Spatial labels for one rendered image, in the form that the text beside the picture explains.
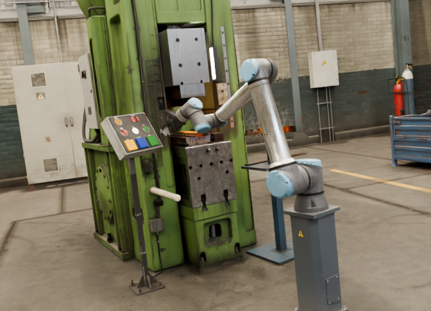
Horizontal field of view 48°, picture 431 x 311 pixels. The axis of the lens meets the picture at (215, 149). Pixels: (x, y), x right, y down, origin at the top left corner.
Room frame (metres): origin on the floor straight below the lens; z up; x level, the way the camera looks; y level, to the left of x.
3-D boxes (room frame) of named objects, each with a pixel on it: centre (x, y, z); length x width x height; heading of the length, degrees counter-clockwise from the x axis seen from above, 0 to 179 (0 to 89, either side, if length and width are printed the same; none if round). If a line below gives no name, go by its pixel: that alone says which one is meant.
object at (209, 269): (3.52, 0.10, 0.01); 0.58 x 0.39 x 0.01; 118
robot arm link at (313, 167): (2.56, -0.48, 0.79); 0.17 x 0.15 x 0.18; 131
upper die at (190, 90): (3.74, 0.22, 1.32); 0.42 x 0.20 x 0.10; 28
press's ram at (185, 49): (3.76, 0.18, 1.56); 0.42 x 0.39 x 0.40; 28
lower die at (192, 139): (3.74, 0.22, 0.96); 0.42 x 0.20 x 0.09; 28
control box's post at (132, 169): (3.23, 0.57, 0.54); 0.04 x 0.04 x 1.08; 28
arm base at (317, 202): (2.57, -0.48, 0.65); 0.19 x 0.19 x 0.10
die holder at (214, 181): (3.78, 0.17, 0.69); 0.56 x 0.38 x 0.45; 28
